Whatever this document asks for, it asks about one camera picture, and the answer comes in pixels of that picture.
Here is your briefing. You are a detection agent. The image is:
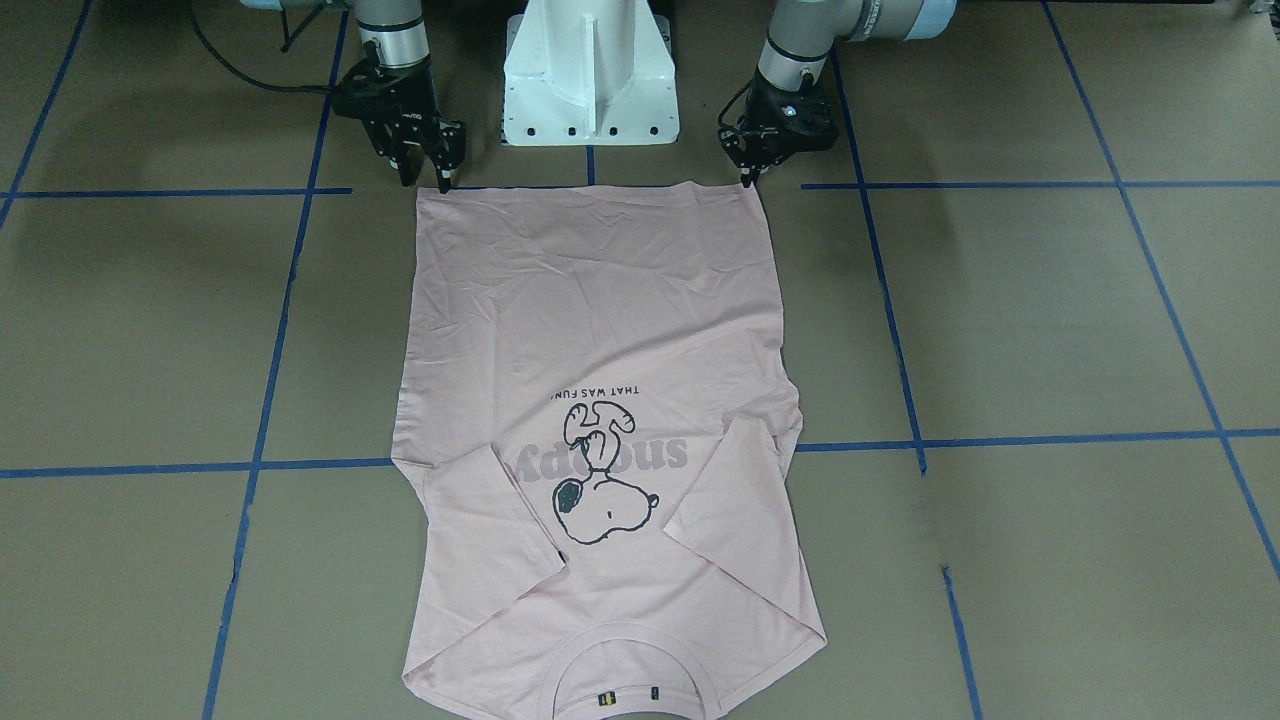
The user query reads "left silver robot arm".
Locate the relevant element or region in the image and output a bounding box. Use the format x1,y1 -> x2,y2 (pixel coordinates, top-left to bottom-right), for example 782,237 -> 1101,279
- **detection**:
717,1 -> 957,188

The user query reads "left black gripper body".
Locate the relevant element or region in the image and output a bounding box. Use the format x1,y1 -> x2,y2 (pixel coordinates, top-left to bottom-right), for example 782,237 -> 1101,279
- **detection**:
718,76 -> 838,169

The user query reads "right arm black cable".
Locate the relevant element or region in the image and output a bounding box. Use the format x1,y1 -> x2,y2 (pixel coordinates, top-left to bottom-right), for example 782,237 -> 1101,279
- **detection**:
186,0 -> 351,95

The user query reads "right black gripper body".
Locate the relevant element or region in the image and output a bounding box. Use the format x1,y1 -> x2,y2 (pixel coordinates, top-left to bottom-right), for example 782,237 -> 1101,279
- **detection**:
333,56 -> 466,161

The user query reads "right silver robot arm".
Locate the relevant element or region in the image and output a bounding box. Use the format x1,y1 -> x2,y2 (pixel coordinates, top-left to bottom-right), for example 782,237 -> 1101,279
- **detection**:
250,1 -> 466,193

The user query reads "pink Snoopy t-shirt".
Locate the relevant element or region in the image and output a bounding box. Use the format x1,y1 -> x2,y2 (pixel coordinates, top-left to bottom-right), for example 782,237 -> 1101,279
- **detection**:
390,182 -> 827,719

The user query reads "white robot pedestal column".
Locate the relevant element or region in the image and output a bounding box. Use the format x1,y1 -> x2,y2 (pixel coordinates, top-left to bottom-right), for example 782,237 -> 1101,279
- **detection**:
500,1 -> 681,147

